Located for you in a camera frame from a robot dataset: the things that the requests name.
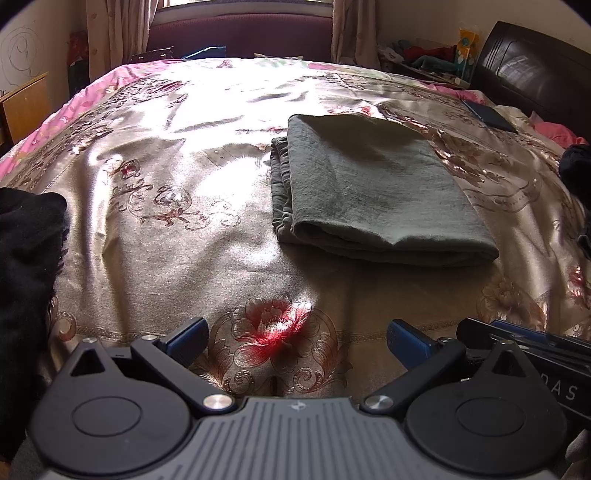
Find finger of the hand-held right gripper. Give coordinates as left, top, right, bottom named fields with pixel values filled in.
left=457, top=316, right=591, bottom=360

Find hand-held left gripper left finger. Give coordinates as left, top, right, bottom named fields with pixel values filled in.
left=69, top=318, right=236, bottom=414

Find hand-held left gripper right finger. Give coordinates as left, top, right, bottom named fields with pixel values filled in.
left=362, top=318, right=532, bottom=414

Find green pants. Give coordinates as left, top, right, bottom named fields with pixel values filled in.
left=270, top=113, right=501, bottom=269

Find floral satin bedspread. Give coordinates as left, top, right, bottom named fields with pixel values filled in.
left=0, top=55, right=591, bottom=409

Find black garment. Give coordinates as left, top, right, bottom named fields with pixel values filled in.
left=558, top=144, right=591, bottom=205

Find black cloth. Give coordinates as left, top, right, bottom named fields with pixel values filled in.
left=0, top=188, right=70, bottom=462

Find pink cloth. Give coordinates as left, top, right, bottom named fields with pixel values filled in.
left=531, top=115, right=590, bottom=148

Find dark flat phone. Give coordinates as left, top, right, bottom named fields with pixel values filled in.
left=463, top=99, right=519, bottom=134

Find dark wooden headboard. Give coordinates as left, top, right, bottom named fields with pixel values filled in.
left=470, top=21, right=591, bottom=139

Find yellow packaging box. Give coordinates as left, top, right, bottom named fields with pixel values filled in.
left=455, top=28, right=482, bottom=84

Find pile of clothes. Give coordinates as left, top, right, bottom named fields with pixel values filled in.
left=379, top=39, right=467, bottom=88

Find wooden desk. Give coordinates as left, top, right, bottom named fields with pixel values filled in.
left=0, top=71, right=51, bottom=153

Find blue item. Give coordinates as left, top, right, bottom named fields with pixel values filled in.
left=182, top=45, right=227, bottom=61

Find dark chair back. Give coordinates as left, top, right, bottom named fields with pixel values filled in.
left=130, top=46, right=175, bottom=64

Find red bag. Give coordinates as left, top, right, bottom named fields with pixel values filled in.
left=67, top=30, right=91, bottom=97

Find beige curtain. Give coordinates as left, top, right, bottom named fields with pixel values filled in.
left=330, top=0, right=382, bottom=70
left=85, top=0, right=162, bottom=84

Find purple sofa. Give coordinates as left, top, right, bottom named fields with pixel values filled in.
left=147, top=13, right=335, bottom=61

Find window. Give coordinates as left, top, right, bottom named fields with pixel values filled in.
left=159, top=0, right=335, bottom=11

